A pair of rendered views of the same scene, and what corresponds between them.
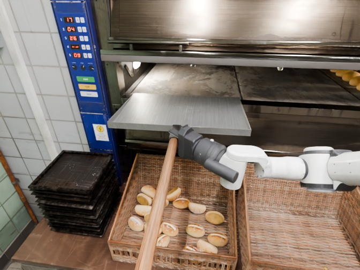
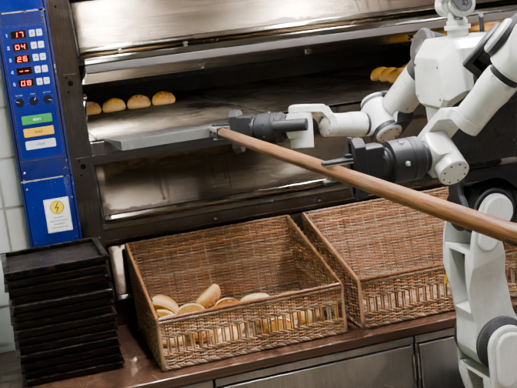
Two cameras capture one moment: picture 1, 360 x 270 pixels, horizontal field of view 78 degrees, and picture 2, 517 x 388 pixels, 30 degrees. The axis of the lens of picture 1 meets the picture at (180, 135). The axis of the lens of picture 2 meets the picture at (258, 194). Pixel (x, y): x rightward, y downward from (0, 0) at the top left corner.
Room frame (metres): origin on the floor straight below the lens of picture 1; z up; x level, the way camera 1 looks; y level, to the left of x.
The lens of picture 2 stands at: (-1.89, 0.99, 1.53)
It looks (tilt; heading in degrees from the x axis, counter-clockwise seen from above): 11 degrees down; 337
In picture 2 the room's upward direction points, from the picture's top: 7 degrees counter-clockwise
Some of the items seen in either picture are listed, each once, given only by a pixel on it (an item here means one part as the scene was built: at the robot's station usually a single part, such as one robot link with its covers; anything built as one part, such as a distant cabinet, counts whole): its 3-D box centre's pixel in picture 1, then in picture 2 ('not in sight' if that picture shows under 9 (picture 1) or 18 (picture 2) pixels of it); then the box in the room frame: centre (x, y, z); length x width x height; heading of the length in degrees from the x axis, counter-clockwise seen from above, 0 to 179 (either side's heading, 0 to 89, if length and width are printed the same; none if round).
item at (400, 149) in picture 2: not in sight; (379, 164); (-0.21, 0.02, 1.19); 0.12 x 0.10 x 0.13; 83
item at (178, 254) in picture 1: (178, 206); (231, 285); (0.76, 0.01, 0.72); 0.56 x 0.49 x 0.28; 82
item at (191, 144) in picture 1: (197, 147); (253, 129); (0.60, -0.06, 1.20); 0.12 x 0.10 x 0.13; 48
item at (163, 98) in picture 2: not in sight; (163, 98); (2.01, -0.26, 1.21); 0.10 x 0.07 x 0.06; 81
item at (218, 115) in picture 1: (181, 108); (199, 126); (0.91, -0.01, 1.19); 0.55 x 0.36 x 0.03; 84
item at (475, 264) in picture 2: not in sight; (485, 278); (0.10, -0.44, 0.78); 0.18 x 0.15 x 0.47; 173
